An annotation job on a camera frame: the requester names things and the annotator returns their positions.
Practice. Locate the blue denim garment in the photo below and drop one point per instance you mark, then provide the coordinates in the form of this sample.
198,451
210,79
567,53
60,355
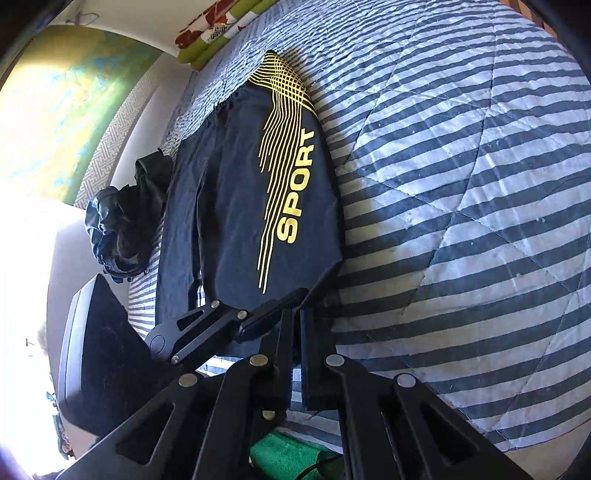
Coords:
115,230

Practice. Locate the green cloth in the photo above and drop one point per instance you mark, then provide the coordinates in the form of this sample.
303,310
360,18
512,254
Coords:
277,454

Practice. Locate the landscape wall poster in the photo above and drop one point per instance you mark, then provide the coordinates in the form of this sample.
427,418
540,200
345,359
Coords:
60,115

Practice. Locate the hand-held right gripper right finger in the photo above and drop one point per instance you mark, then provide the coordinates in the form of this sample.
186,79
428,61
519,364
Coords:
323,378

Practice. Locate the blue striped bed quilt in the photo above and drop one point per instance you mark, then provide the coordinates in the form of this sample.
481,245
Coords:
461,184

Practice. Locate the dark grey garment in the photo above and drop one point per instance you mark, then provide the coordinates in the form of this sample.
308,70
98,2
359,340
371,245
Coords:
152,170

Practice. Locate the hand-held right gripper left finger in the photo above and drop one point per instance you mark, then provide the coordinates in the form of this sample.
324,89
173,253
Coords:
258,383

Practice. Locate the red floral folded blanket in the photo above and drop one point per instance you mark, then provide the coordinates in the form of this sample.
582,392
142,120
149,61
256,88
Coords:
203,23

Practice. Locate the plain green folded blanket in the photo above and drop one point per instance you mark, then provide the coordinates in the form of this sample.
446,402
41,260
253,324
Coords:
205,57

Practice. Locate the black pants with yellow print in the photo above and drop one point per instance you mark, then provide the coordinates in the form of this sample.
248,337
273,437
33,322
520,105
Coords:
231,194

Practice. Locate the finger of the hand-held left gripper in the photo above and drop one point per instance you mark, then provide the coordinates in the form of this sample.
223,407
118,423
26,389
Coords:
272,311

